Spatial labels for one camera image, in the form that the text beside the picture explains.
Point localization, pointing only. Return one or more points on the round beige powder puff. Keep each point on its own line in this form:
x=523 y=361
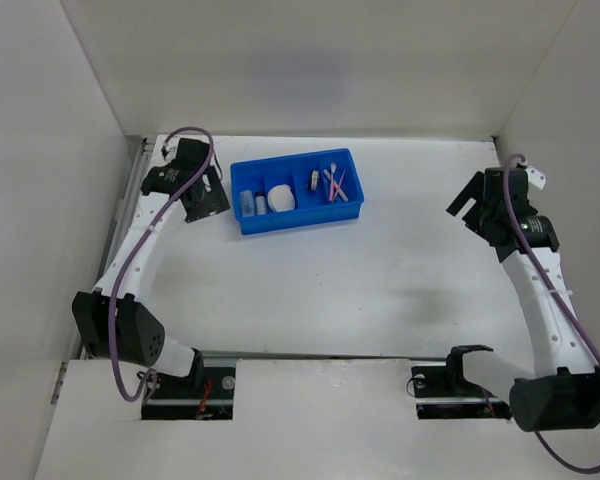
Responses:
x=281 y=198

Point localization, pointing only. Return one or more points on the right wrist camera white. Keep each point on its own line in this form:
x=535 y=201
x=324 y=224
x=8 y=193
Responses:
x=536 y=178

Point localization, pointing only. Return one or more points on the clear small bottle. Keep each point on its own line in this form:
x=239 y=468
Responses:
x=247 y=203

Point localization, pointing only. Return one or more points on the aluminium rail left side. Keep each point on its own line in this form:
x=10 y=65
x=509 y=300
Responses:
x=134 y=165

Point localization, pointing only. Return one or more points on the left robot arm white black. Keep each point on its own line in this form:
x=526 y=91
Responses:
x=112 y=318

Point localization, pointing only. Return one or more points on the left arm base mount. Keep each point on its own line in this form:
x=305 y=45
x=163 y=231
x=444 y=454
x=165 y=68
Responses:
x=177 y=399

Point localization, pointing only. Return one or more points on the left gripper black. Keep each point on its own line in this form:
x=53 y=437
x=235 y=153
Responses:
x=213 y=202

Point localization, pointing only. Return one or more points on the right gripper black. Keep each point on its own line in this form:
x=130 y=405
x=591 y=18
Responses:
x=473 y=189

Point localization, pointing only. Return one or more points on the blue plastic divided tray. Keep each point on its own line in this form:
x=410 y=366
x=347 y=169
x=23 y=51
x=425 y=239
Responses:
x=294 y=170

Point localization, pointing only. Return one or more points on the small bottle black cap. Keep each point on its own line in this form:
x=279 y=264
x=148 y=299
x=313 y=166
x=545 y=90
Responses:
x=261 y=203

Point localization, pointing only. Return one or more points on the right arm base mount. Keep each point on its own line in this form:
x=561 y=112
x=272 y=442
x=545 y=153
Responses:
x=438 y=398

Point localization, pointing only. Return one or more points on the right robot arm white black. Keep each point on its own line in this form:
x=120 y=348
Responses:
x=563 y=390

